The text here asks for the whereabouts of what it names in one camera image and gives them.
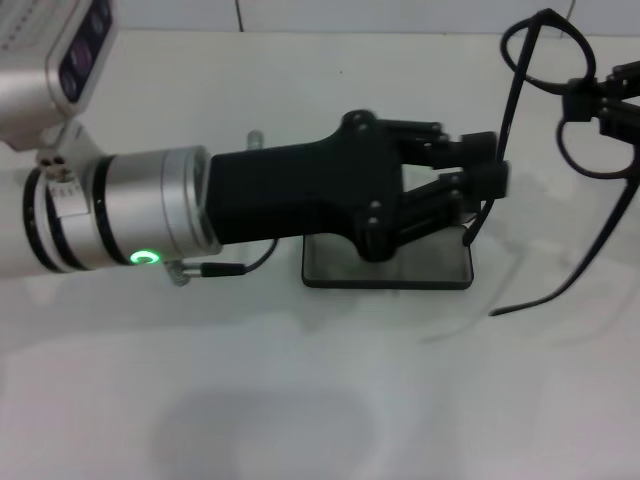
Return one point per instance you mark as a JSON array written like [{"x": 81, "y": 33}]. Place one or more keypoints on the black thin-frame glasses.
[{"x": 560, "y": 50}]

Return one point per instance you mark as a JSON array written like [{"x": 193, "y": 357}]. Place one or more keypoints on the black glasses case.
[{"x": 430, "y": 260}]

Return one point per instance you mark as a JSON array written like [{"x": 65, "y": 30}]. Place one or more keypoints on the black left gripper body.
[{"x": 300, "y": 190}]

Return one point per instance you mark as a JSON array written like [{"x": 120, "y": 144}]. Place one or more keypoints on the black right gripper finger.
[
  {"x": 620, "y": 120},
  {"x": 582, "y": 91}
]

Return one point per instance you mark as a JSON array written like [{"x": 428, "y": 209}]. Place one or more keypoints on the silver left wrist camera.
[{"x": 30, "y": 90}]

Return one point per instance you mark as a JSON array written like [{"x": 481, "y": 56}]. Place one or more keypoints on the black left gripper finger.
[
  {"x": 450, "y": 147},
  {"x": 480, "y": 182}
]

